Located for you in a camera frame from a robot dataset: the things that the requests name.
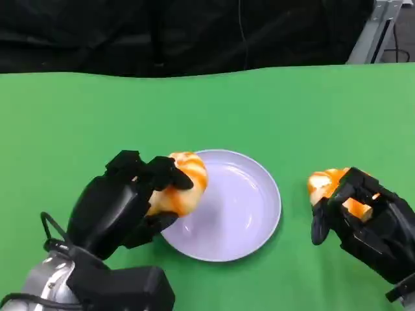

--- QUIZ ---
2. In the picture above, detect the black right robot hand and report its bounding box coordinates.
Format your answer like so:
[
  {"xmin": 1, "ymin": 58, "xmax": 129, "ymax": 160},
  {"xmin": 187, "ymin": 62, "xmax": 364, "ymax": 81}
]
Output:
[{"xmin": 310, "ymin": 167, "xmax": 415, "ymax": 286}]

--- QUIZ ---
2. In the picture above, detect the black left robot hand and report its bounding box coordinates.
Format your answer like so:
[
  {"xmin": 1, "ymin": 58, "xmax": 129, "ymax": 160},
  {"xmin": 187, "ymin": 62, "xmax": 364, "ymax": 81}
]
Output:
[{"xmin": 67, "ymin": 150, "xmax": 195, "ymax": 260}]

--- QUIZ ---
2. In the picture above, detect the orange and white bread roll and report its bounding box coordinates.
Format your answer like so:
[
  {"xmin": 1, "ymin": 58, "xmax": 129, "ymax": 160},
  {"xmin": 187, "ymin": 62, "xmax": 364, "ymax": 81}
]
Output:
[
  {"xmin": 144, "ymin": 151, "xmax": 208, "ymax": 218},
  {"xmin": 307, "ymin": 168, "xmax": 380, "ymax": 223}
]

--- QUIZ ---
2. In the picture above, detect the lilac plate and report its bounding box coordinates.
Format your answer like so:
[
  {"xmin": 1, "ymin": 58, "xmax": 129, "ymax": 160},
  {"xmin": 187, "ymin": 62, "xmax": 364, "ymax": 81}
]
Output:
[{"xmin": 158, "ymin": 148, "xmax": 282, "ymax": 262}]

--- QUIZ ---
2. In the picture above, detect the green table cloth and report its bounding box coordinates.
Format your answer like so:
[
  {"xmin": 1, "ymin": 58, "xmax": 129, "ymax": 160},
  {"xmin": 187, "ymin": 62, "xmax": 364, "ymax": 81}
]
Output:
[{"xmin": 0, "ymin": 63, "xmax": 415, "ymax": 311}]

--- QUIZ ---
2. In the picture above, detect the black backdrop curtain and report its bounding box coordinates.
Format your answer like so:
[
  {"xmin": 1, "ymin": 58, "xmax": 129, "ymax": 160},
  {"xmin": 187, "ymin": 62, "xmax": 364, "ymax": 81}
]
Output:
[{"xmin": 0, "ymin": 0, "xmax": 377, "ymax": 78}]

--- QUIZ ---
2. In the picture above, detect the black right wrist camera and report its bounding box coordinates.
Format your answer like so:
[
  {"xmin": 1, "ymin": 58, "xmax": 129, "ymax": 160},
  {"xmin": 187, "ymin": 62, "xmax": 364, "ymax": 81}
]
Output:
[{"xmin": 385, "ymin": 275, "xmax": 415, "ymax": 304}]

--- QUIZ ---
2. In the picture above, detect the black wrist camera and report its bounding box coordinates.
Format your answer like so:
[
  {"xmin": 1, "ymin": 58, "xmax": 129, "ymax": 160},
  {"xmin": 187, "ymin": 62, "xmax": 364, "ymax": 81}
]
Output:
[
  {"xmin": 67, "ymin": 265, "xmax": 176, "ymax": 311},
  {"xmin": 385, "ymin": 275, "xmax": 415, "ymax": 304}
]

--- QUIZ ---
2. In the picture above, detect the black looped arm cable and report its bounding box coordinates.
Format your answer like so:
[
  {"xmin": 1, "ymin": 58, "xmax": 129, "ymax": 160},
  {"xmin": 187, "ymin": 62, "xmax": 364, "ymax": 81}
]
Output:
[{"xmin": 40, "ymin": 212, "xmax": 71, "ymax": 253}]

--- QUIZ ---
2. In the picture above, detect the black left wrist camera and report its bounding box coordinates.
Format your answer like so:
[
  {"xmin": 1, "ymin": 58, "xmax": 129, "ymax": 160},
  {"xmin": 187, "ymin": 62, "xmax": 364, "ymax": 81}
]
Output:
[{"xmin": 67, "ymin": 265, "xmax": 176, "ymax": 311}]

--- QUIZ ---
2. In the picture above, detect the black cable behind frame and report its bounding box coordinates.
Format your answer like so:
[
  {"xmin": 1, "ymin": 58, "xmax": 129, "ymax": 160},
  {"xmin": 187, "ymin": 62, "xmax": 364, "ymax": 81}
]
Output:
[{"xmin": 384, "ymin": 19, "xmax": 413, "ymax": 62}]

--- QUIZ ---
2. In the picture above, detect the aluminium frame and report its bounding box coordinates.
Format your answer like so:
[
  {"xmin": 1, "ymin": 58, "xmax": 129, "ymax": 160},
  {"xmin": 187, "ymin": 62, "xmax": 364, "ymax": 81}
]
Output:
[{"xmin": 348, "ymin": 0, "xmax": 415, "ymax": 64}]

